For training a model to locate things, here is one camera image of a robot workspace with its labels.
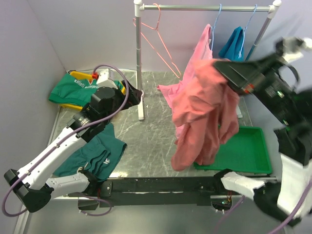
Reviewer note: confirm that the light blue hanger left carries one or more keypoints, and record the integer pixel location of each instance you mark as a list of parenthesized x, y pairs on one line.
[(214, 26)]

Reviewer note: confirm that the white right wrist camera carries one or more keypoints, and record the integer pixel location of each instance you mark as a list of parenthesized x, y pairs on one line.
[(290, 49)]

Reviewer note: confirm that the pink wire hanger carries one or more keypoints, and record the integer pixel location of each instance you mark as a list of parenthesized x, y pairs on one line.
[(161, 49)]

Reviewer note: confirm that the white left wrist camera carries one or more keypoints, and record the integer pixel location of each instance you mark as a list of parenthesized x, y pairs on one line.
[(104, 78)]

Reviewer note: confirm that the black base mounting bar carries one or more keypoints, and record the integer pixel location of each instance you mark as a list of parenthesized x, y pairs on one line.
[(160, 190)]

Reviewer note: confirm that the salmon red t shirt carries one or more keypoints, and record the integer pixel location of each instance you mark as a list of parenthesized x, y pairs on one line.
[(206, 110)]

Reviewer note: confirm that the light blue hanger right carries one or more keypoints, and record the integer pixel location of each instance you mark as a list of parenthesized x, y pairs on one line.
[(245, 34)]

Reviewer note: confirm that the yellow plastic tray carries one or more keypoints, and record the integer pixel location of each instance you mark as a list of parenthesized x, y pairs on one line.
[(73, 75)]

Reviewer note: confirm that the light blue hanger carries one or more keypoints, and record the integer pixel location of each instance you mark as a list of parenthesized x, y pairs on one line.
[(245, 34), (214, 26)]

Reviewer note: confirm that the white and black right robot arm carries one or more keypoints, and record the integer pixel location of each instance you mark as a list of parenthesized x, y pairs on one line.
[(280, 104)]

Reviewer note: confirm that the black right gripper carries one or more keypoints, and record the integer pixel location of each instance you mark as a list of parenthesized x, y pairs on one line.
[(240, 75)]

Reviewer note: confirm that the green plastic tray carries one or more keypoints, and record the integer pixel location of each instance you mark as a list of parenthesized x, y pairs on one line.
[(245, 152)]

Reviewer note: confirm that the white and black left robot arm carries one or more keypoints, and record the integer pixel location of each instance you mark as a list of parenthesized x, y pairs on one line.
[(33, 184)]

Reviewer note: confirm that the dark teal t shirt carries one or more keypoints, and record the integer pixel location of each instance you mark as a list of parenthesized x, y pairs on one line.
[(100, 156)]

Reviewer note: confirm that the green printed t shirt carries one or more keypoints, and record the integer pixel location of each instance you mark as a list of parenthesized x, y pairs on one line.
[(73, 91)]

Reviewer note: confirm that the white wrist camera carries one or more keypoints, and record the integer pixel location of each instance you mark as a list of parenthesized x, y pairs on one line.
[(104, 78), (290, 49)]

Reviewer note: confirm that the silver clothes rack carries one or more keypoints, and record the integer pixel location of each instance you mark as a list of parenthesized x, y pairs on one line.
[(271, 10)]

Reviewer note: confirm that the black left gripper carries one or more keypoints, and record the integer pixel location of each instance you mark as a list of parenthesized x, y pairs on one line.
[(134, 97)]

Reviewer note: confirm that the blue t shirt on hanger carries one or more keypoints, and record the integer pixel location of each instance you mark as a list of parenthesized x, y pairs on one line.
[(234, 48)]

